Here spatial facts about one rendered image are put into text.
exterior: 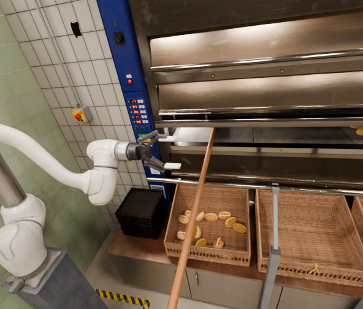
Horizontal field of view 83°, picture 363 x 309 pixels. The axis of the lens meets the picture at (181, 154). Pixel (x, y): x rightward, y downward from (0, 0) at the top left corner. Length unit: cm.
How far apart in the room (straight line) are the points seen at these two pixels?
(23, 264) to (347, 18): 181
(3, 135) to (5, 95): 79
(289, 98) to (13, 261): 155
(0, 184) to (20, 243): 28
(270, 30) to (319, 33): 22
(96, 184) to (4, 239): 46
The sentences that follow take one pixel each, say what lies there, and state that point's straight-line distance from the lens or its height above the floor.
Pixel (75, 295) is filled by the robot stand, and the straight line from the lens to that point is 154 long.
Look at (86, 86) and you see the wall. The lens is 162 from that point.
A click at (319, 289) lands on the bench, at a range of 160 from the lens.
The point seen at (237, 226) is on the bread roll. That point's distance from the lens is 164.
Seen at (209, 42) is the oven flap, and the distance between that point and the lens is 126.
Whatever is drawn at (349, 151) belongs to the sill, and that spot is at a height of 116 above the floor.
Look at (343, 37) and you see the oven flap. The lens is 131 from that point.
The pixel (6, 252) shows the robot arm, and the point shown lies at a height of 122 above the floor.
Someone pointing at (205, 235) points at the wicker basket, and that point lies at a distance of 166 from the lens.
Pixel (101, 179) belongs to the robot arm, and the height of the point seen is 143.
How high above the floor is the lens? 195
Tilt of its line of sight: 33 degrees down
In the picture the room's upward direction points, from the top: 9 degrees counter-clockwise
